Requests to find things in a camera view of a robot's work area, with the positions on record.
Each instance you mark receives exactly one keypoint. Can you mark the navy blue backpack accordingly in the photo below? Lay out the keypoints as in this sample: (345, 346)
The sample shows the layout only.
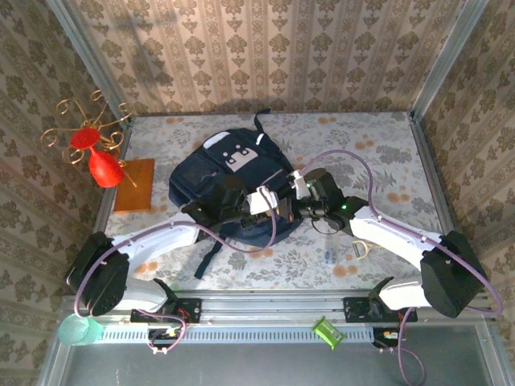
(201, 177)

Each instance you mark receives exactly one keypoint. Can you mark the clear blue pen pack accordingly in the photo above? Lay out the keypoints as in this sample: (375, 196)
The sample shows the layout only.
(330, 251)

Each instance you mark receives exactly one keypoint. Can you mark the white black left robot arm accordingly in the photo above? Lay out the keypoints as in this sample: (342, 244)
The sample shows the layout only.
(161, 241)

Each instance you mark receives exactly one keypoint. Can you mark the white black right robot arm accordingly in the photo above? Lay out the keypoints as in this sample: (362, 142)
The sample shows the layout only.
(450, 273)

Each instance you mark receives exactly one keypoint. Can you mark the floral tablecloth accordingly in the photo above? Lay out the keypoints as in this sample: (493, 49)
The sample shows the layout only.
(289, 271)

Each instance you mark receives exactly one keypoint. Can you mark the beige peeler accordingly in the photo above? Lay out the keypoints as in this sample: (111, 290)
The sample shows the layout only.
(362, 249)

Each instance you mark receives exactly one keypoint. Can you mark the orange wooden board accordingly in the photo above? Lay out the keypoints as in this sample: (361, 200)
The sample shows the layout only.
(134, 197)

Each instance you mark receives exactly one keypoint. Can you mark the lime green packet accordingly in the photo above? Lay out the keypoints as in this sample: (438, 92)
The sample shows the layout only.
(329, 333)

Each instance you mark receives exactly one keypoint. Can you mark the red plastic goblet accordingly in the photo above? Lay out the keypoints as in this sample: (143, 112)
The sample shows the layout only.
(105, 171)

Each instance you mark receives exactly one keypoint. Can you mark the grey metal shelf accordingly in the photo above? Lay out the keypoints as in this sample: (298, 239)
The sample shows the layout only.
(241, 366)

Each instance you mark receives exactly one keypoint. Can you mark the black connector board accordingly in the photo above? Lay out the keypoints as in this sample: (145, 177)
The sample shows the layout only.
(380, 335)
(161, 333)

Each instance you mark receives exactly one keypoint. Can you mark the teal plastic cup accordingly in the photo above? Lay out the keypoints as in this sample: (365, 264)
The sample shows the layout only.
(76, 331)

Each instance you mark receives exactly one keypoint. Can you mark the aluminium front rail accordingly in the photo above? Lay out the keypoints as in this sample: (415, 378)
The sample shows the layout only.
(273, 305)

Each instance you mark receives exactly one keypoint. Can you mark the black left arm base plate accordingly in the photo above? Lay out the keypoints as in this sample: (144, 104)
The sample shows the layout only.
(191, 309)

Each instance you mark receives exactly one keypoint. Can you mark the aluminium side rail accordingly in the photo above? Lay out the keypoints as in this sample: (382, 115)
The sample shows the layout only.
(105, 201)
(435, 177)

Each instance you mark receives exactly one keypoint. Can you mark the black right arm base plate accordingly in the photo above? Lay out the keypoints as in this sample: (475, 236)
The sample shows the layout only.
(356, 309)

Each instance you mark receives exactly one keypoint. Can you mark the aluminium corner post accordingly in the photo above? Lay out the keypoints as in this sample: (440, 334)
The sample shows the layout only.
(444, 60)
(91, 60)

